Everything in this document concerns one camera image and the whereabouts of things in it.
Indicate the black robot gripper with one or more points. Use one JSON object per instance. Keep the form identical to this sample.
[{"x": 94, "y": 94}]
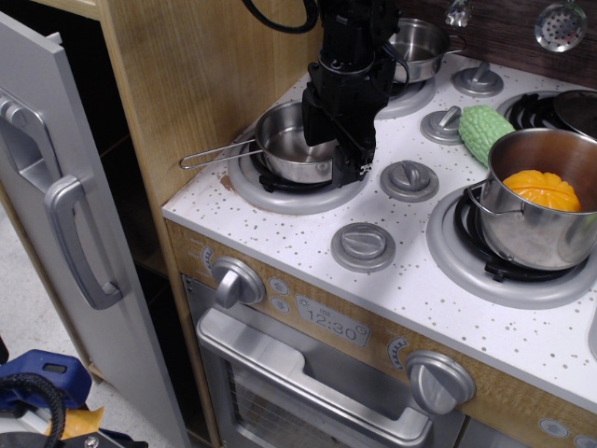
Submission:
[{"x": 341, "y": 107}]

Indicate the small steel saucepan wire handle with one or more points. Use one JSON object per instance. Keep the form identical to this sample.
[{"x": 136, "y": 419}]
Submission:
[{"x": 279, "y": 136}]

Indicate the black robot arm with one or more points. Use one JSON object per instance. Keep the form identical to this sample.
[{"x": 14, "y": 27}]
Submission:
[{"x": 355, "y": 33}]

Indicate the rear left stove burner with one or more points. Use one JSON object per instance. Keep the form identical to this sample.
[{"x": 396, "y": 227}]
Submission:
[{"x": 414, "y": 98}]

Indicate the stove burner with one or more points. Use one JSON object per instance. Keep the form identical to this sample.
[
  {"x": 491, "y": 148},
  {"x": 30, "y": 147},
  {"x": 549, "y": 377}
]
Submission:
[
  {"x": 454, "y": 240},
  {"x": 414, "y": 98},
  {"x": 244, "y": 178},
  {"x": 573, "y": 110}
]

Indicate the front left stove burner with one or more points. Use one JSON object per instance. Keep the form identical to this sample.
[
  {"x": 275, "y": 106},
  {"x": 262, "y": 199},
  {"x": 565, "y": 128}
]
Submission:
[{"x": 244, "y": 178}]

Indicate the front right stove burner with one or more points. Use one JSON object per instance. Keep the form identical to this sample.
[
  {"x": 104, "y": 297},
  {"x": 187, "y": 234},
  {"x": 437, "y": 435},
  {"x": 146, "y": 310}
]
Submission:
[{"x": 454, "y": 240}]

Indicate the rear right stove burner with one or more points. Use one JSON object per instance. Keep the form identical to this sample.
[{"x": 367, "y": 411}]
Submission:
[{"x": 573, "y": 110}]

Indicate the grey stovetop knob middle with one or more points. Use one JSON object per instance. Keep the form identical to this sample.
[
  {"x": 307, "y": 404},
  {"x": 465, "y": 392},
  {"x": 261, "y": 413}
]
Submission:
[{"x": 409, "y": 181}]

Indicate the grey stovetop knob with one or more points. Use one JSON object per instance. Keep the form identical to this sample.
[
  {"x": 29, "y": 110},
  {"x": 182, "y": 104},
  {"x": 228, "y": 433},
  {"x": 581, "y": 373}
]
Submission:
[
  {"x": 480, "y": 81},
  {"x": 409, "y": 181},
  {"x": 442, "y": 127},
  {"x": 363, "y": 247}
]

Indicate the grey stovetop knob front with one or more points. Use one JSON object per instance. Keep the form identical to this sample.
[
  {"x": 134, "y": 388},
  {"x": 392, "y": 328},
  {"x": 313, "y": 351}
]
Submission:
[{"x": 363, "y": 247}]

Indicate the grey stovetop knob upper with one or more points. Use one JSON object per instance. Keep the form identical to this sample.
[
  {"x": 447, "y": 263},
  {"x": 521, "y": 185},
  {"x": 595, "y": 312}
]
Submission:
[{"x": 442, "y": 127}]

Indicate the steel pot rear left burner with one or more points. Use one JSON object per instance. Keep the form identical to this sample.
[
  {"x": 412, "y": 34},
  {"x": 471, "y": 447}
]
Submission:
[{"x": 423, "y": 46}]

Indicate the green toy bitter gourd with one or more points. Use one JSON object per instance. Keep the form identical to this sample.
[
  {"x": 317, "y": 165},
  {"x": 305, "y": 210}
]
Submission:
[{"x": 480, "y": 127}]

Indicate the grey stovetop knob rear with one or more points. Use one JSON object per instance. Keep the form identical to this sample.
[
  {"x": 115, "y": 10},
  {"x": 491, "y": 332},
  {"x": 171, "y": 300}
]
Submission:
[{"x": 480, "y": 81}]

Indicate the oven clock display panel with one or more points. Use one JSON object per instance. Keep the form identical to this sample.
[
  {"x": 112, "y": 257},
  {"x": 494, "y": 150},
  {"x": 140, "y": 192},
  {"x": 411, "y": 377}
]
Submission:
[{"x": 333, "y": 321}]

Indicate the silver oven dial left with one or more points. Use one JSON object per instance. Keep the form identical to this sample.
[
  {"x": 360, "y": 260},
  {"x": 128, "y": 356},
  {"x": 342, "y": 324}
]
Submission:
[{"x": 236, "y": 283}]

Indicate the silver oven dial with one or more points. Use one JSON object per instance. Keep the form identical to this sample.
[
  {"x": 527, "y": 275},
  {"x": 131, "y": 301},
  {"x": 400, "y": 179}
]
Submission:
[
  {"x": 236, "y": 283},
  {"x": 438, "y": 384}
]

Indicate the hanging steel utensil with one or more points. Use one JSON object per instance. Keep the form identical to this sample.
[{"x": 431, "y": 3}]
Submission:
[{"x": 459, "y": 13}]

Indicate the large steel pot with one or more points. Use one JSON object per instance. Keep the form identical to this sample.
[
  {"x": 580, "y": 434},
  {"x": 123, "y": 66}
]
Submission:
[{"x": 537, "y": 206}]

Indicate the orange toy pumpkin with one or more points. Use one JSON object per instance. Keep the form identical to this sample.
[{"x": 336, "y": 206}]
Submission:
[{"x": 545, "y": 189}]

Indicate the hanging steel skimmer ladle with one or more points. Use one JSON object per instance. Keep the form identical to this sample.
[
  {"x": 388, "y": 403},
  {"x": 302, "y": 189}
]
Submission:
[{"x": 561, "y": 26}]

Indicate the silver oven dial right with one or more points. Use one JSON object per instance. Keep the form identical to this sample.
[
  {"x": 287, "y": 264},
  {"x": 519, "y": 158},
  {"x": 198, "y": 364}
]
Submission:
[{"x": 438, "y": 384}]

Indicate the grey toy fridge door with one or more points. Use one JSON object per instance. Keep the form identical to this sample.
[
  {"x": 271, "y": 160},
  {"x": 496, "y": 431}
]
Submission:
[{"x": 52, "y": 175}]

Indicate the blue clamp device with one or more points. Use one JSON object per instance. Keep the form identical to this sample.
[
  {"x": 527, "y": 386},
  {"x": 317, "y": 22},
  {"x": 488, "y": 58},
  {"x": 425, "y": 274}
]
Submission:
[{"x": 65, "y": 373}]

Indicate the silver oven door handle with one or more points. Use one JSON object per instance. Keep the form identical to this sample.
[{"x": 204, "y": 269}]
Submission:
[{"x": 285, "y": 368}]

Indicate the grey fridge door handle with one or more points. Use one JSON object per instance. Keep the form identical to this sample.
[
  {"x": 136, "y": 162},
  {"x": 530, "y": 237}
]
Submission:
[{"x": 59, "y": 203}]

